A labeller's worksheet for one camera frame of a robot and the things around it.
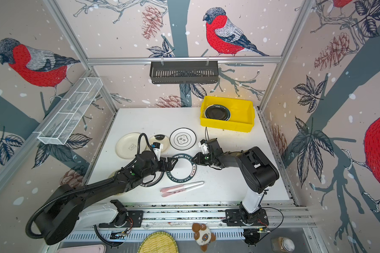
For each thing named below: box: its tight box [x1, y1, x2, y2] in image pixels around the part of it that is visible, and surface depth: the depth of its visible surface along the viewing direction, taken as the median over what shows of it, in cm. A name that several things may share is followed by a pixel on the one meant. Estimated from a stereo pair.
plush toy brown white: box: [192, 222, 216, 252], surface depth 68 cm
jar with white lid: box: [270, 236, 296, 253], surface depth 62 cm
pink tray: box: [55, 244, 107, 253], surface depth 66 cm
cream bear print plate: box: [115, 132, 147, 160], surface depth 103 cm
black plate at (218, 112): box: [204, 104, 232, 121], surface depth 119 cm
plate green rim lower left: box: [139, 170, 165, 188], surface depth 74 cm
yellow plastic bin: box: [200, 95, 255, 133], surface depth 116 cm
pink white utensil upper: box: [160, 180, 205, 193], surface depth 85 cm
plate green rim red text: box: [166, 153, 197, 183], surface depth 90 cm
